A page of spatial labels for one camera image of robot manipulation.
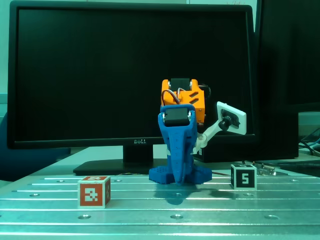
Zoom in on multicoloured thin wire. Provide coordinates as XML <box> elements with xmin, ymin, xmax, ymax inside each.
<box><xmin>116</xmin><ymin>171</ymin><xmax>149</xmax><ymax>176</ymax></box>

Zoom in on blue cable bundle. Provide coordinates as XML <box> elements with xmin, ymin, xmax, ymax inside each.
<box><xmin>298</xmin><ymin>127</ymin><xmax>320</xmax><ymax>158</ymax></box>

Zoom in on black cable with plug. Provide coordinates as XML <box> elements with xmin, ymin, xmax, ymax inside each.
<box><xmin>277</xmin><ymin>161</ymin><xmax>320</xmax><ymax>169</ymax></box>

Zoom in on black cube with number five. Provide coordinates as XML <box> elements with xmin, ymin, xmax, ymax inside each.
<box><xmin>230</xmin><ymin>163</ymin><xmax>258</xmax><ymax>190</ymax></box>

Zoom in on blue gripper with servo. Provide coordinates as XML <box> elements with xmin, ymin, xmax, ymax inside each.
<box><xmin>157</xmin><ymin>104</ymin><xmax>199</xmax><ymax>186</ymax></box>

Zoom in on small loose circuit board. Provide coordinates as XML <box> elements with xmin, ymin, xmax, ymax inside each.
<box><xmin>254</xmin><ymin>162</ymin><xmax>277</xmax><ymax>176</ymax></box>

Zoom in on red and white wires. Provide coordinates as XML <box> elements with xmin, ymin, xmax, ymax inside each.
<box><xmin>211</xmin><ymin>169</ymin><xmax>232</xmax><ymax>177</ymax></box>

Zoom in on aluminium slotted base plate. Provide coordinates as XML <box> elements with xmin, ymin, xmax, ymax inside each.
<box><xmin>0</xmin><ymin>173</ymin><xmax>320</xmax><ymax>240</ymax></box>

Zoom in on red cube with white pattern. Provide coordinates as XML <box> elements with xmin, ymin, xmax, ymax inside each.
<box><xmin>77</xmin><ymin>175</ymin><xmax>112</xmax><ymax>210</ymax></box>

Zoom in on black monitor without logo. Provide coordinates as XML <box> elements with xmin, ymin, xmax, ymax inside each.
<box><xmin>254</xmin><ymin>0</ymin><xmax>320</xmax><ymax>113</ymax></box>

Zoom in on black Dell monitor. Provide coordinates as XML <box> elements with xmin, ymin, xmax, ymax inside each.
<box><xmin>6</xmin><ymin>0</ymin><xmax>261</xmax><ymax>176</ymax></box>

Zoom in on black computer case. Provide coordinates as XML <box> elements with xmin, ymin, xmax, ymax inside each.
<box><xmin>193</xmin><ymin>111</ymin><xmax>300</xmax><ymax>164</ymax></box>

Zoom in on white camera mount with board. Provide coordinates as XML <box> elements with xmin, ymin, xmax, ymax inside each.
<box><xmin>195</xmin><ymin>101</ymin><xmax>248</xmax><ymax>155</ymax></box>

